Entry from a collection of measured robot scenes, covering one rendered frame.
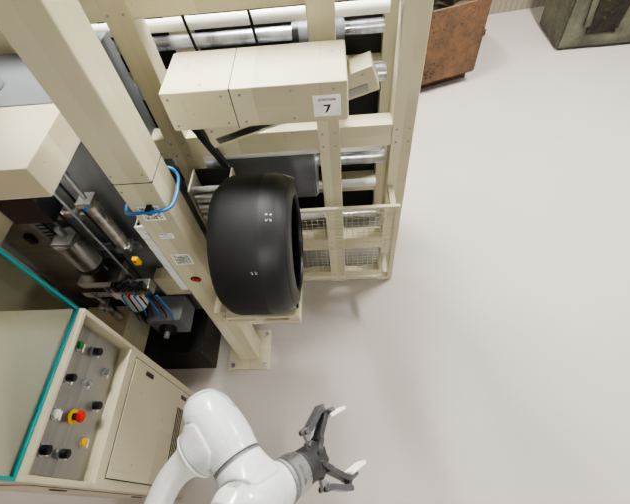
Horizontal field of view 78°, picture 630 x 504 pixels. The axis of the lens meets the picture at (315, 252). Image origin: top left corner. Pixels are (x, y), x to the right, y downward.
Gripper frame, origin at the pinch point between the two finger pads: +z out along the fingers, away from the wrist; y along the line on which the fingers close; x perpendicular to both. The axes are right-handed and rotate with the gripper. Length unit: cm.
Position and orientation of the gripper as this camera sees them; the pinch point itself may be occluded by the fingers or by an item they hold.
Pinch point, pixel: (349, 436)
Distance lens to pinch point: 111.1
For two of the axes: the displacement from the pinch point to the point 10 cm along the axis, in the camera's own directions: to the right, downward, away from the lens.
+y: -3.6, -8.9, 2.8
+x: -7.1, 4.5, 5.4
